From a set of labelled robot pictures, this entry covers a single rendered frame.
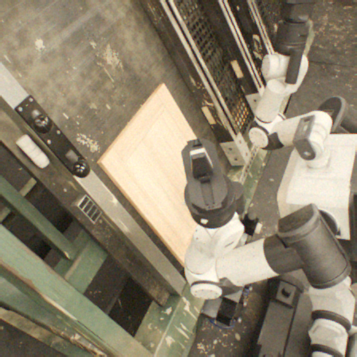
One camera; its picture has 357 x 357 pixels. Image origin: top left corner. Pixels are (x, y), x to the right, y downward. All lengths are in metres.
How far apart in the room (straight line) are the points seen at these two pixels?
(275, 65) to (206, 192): 0.64
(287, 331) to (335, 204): 1.18
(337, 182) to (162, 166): 0.52
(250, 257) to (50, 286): 0.45
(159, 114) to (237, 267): 0.54
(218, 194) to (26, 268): 0.46
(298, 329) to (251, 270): 1.16
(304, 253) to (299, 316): 1.24
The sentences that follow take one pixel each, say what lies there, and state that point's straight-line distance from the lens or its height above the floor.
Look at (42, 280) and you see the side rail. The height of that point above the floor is 1.28.
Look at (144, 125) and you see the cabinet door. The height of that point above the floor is 1.27.
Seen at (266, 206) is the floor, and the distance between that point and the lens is 2.49.
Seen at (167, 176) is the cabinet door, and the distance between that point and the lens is 1.14.
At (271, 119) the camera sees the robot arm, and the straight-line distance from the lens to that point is 1.25.
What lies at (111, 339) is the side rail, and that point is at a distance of 0.99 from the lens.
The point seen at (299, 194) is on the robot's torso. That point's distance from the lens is 0.88.
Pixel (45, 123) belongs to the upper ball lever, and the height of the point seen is 1.55.
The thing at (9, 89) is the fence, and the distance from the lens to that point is 0.83.
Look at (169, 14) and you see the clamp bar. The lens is 1.21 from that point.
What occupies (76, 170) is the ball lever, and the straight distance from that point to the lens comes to 0.75.
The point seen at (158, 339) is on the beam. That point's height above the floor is 0.90.
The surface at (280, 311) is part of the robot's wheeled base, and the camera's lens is 1.97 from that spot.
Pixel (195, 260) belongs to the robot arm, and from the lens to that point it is 0.84.
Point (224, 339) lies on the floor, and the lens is 2.08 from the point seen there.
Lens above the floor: 2.00
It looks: 51 degrees down
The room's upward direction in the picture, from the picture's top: straight up
